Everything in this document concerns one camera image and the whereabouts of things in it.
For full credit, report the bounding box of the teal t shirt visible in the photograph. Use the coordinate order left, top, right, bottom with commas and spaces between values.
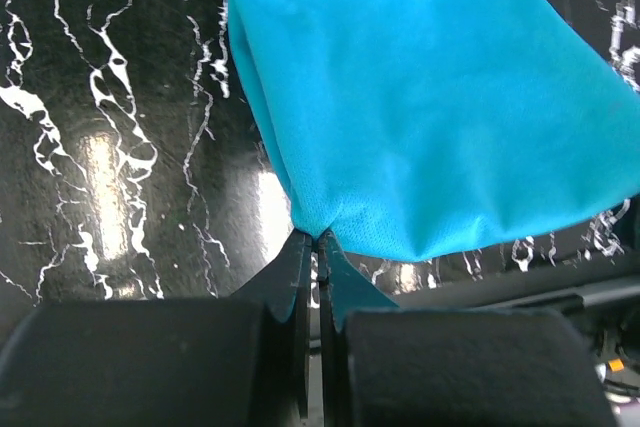
228, 0, 639, 261

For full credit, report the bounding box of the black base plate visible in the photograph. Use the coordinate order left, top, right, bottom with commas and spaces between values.
399, 251, 640, 427

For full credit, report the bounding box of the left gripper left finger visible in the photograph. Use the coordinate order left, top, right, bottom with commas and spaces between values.
231, 230, 312, 420

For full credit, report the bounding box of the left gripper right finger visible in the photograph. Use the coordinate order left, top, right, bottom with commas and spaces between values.
317, 230, 399, 426

